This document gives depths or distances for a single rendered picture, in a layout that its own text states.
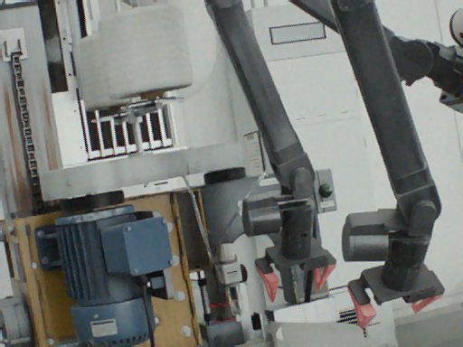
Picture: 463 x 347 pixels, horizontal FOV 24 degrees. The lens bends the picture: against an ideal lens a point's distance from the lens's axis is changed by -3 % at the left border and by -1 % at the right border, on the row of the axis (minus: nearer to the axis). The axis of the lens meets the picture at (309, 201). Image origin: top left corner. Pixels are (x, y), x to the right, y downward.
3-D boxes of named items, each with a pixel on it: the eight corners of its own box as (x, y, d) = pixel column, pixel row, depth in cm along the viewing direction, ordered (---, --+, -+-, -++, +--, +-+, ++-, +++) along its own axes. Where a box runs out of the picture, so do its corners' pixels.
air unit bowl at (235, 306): (247, 314, 218) (241, 284, 217) (232, 317, 217) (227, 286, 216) (241, 314, 220) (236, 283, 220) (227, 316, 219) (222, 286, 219)
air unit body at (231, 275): (254, 319, 218) (241, 241, 217) (232, 323, 216) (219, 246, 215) (247, 317, 222) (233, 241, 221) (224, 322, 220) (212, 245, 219)
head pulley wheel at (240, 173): (253, 177, 228) (251, 165, 228) (212, 184, 225) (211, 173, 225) (239, 179, 237) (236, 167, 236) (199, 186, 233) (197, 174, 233)
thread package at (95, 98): (160, 100, 224) (147, 20, 223) (93, 110, 219) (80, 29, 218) (141, 107, 238) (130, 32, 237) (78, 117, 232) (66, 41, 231)
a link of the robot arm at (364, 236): (439, 203, 155) (423, 174, 162) (359, 204, 153) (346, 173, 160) (426, 275, 161) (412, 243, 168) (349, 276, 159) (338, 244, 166)
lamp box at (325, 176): (338, 210, 232) (331, 167, 232) (318, 214, 230) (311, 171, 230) (323, 211, 239) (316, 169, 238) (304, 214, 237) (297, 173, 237)
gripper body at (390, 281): (358, 277, 170) (366, 245, 165) (416, 262, 174) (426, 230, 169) (377, 309, 166) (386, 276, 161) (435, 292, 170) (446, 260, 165)
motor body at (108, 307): (168, 340, 196) (144, 202, 195) (88, 358, 190) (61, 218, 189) (146, 332, 210) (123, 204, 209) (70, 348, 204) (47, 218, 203)
